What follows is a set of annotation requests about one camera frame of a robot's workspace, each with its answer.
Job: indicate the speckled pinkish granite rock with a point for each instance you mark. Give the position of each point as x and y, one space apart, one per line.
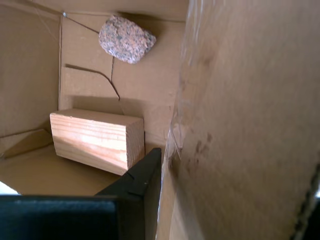
125 37

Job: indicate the light wooden block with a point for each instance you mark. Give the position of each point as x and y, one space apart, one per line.
95 140

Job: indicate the brown cardboard box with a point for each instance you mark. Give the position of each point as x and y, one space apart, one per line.
237 100

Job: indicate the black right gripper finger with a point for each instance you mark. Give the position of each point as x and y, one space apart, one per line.
75 217

